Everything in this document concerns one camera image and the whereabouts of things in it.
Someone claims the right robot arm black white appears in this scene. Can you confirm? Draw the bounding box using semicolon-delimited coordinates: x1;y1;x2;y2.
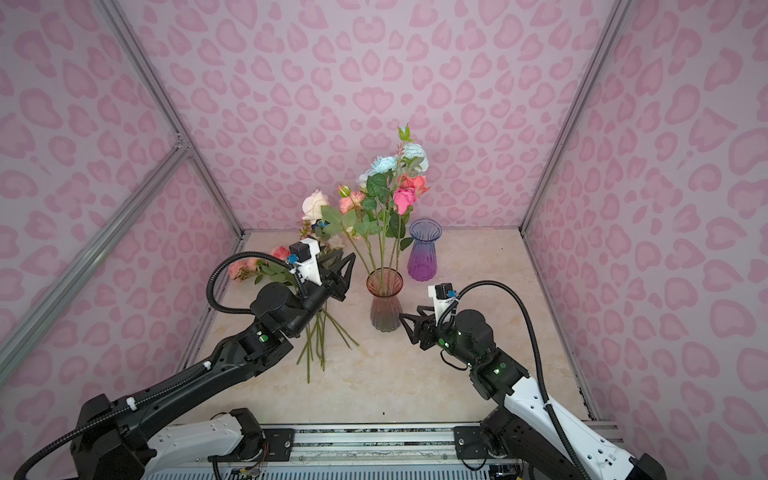
400;308;667;479

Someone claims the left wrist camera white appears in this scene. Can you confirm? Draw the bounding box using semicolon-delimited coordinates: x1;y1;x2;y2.
286;238;322;286

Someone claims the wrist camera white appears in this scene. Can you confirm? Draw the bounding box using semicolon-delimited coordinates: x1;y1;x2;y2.
286;238;322;286
428;283;457;320

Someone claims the pink spray rose stem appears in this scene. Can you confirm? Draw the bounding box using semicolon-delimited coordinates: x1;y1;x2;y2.
339;185;386;291

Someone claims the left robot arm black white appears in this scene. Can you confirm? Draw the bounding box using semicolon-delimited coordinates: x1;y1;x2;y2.
70;244;356;479

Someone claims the purple glass vase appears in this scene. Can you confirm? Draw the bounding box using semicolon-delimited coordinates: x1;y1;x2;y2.
407;218;442;282

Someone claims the diagonal aluminium frame bar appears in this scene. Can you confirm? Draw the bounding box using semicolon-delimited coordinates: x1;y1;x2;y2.
1;141;189;385

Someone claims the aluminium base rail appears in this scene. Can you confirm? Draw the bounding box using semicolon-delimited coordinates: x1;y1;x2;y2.
137;421;625;480

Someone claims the small magenta rose bud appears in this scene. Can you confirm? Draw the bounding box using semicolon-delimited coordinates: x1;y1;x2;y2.
383;187;419;289

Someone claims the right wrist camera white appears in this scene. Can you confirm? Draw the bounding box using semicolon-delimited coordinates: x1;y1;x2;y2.
428;283;457;320

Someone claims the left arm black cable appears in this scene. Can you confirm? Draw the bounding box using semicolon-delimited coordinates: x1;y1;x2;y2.
13;251;295;480

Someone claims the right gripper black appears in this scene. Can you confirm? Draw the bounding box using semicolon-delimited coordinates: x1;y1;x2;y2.
397;307;479;370

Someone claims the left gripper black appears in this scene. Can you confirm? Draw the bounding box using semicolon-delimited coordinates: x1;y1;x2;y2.
286;249;353;341

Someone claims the red grey glass vase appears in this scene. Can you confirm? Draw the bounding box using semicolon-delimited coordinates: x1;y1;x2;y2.
366;267;403;332

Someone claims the red pink rose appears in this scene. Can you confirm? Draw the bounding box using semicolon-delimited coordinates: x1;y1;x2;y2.
392;173;431;289

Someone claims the dark blue rose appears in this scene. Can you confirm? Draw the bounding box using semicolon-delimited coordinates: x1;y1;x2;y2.
311;219;329;235

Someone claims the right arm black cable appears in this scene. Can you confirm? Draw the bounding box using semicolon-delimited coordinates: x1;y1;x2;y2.
437;280;592;480

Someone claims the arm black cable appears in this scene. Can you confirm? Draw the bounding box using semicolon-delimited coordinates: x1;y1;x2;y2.
437;280;592;480
13;251;295;480

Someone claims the cream white rose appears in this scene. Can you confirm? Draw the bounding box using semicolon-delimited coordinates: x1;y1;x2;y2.
299;189;376;283

